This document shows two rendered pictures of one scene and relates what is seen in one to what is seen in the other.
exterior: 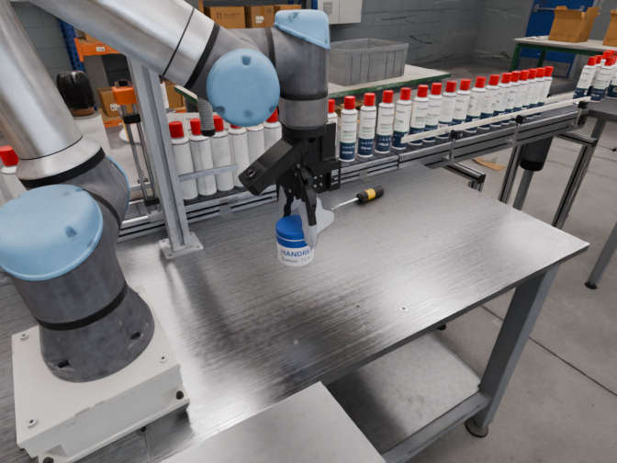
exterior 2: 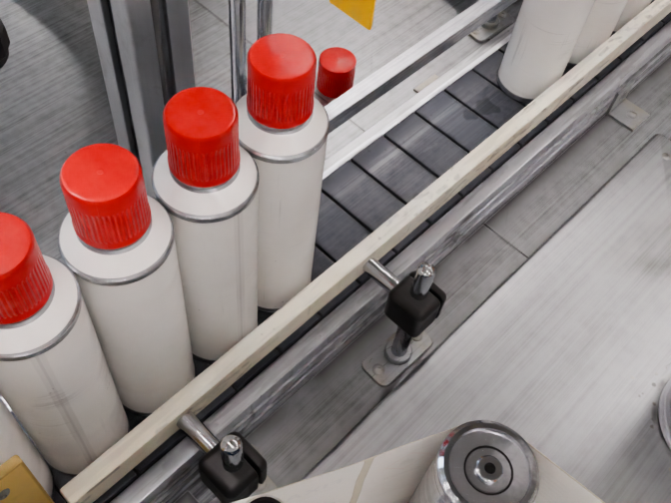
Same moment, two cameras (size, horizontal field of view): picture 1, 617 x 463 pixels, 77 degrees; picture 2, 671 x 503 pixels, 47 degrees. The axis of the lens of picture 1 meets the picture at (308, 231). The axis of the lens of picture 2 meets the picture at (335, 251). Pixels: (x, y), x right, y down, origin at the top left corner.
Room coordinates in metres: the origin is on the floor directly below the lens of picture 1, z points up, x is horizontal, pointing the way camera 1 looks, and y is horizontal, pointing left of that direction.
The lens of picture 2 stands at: (1.19, 0.30, 1.34)
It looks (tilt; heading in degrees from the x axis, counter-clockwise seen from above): 56 degrees down; 157
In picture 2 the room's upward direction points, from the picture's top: 9 degrees clockwise
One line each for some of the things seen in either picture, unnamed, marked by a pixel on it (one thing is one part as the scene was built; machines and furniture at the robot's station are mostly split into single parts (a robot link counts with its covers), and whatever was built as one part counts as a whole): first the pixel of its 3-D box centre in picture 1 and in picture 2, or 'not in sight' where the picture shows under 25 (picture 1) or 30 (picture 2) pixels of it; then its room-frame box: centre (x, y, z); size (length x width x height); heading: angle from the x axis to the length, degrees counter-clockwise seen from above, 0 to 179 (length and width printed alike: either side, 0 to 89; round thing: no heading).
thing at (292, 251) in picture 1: (295, 240); not in sight; (0.59, 0.02, 0.98); 0.07 x 0.07 x 0.07
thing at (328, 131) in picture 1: (308, 158); not in sight; (0.61, 0.00, 1.13); 0.09 x 0.08 x 0.12; 124
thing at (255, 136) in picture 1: (255, 147); not in sight; (1.06, 0.15, 0.98); 0.05 x 0.05 x 0.20
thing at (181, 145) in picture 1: (182, 162); (211, 242); (0.95, 0.33, 0.98); 0.05 x 0.05 x 0.20
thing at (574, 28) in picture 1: (572, 24); not in sight; (5.37, -3.23, 0.97); 0.47 x 0.41 x 0.37; 120
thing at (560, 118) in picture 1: (476, 209); not in sight; (1.60, -0.79, 0.47); 1.17 x 0.38 x 0.94; 120
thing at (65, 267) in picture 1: (61, 248); not in sight; (0.41, 0.32, 1.09); 0.13 x 0.12 x 0.14; 14
